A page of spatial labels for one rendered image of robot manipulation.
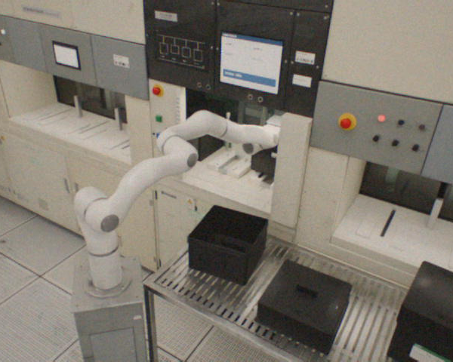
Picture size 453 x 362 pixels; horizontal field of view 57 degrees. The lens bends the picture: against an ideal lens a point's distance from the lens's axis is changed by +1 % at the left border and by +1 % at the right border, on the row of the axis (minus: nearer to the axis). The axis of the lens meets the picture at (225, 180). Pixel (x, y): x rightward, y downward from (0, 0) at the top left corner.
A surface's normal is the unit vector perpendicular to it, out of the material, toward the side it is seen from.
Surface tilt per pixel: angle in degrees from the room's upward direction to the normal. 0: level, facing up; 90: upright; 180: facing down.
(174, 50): 90
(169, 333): 0
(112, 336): 90
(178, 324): 0
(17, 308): 0
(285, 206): 90
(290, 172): 90
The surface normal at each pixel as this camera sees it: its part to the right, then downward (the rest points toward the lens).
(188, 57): -0.52, 0.42
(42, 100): 0.85, 0.29
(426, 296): 0.04, -0.86
